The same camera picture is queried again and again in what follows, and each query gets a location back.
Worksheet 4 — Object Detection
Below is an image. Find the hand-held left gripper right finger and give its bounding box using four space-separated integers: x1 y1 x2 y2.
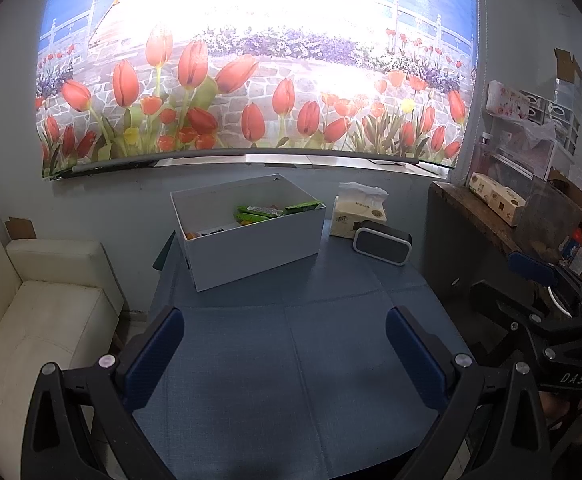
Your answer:
386 305 554 480

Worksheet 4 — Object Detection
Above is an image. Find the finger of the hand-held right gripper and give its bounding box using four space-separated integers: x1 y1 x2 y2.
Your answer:
508 252 582 311
471 281 552 367

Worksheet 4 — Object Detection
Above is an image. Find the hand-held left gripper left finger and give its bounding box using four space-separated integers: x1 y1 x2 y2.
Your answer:
21 306 186 480

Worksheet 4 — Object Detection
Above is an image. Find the white cardboard box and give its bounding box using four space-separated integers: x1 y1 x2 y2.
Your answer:
170 174 328 292

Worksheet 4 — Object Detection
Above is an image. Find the person's right hand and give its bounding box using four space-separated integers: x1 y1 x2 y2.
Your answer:
541 389 582 448

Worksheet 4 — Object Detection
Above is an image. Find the clear plastic container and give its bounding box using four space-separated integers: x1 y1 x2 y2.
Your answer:
513 177 582 263

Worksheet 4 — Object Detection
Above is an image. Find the wooden side table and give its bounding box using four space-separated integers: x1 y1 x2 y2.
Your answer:
428 180 526 302

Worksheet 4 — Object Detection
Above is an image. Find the black speaker with white rim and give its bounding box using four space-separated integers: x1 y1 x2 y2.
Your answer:
353 220 414 266

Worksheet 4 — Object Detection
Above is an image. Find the blue tablecloth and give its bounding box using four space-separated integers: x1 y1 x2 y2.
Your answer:
133 230 476 480

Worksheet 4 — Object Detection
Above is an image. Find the white sofa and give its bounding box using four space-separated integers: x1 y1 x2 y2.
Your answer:
0 199 124 461

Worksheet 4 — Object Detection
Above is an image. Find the clear plastic drawer cabinet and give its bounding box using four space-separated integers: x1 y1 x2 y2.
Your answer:
478 80 582 187

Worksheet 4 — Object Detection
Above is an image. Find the beige tissue pack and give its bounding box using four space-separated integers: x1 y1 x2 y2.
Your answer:
329 181 389 239

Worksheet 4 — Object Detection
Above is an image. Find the floral printed box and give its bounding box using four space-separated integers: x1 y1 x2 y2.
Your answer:
486 80 530 120

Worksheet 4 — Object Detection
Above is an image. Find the brown cardboard piece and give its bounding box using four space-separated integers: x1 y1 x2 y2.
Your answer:
553 49 582 81
5 217 38 240

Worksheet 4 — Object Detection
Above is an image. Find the tulip printed roller blind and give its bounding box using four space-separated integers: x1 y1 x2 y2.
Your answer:
35 0 476 179

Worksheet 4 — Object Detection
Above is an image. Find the white cable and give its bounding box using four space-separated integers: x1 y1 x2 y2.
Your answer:
546 285 572 319

